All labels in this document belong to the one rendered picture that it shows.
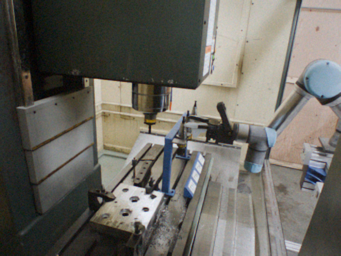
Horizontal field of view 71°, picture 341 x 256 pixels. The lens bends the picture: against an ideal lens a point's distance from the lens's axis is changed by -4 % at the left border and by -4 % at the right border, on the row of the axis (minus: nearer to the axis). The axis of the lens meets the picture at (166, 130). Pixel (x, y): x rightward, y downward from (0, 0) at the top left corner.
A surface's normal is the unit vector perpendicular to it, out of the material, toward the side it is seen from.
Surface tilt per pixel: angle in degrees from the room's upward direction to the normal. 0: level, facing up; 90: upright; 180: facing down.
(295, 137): 90
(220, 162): 24
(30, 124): 90
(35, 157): 91
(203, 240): 8
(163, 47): 90
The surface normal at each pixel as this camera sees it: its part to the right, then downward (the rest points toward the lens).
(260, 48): -0.28, 0.34
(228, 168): -0.07, -0.71
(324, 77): -0.51, 0.21
